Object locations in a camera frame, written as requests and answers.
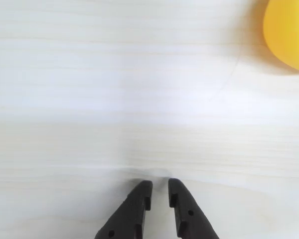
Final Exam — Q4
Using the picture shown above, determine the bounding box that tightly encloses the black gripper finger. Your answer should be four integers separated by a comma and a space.
94, 180, 153, 239
167, 178, 220, 239

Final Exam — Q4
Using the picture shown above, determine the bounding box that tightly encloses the yellow rubber duck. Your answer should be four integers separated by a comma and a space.
262, 0, 299, 74

